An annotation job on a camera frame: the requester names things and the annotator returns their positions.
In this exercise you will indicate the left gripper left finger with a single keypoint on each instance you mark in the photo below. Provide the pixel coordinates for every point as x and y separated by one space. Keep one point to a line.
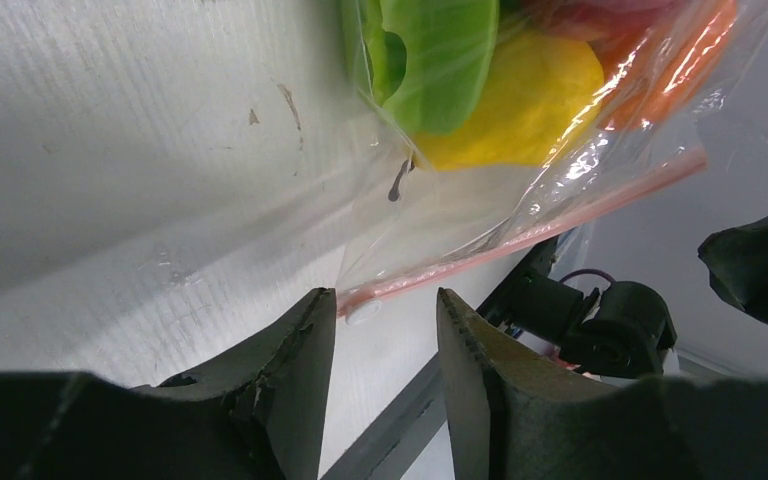
255 411

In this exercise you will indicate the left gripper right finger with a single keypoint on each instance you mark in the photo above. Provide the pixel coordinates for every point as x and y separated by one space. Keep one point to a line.
514 414

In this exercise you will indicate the fake orange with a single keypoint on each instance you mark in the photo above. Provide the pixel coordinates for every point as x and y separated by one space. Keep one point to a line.
654 71

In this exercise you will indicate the fake yellow pepper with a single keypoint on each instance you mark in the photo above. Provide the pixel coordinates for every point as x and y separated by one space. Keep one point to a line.
542 92

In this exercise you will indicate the clear zip top bag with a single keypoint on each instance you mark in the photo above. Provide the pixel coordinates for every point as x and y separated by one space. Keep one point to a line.
417 224

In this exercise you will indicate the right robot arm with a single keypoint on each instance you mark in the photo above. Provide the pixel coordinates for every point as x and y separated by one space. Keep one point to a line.
624 330

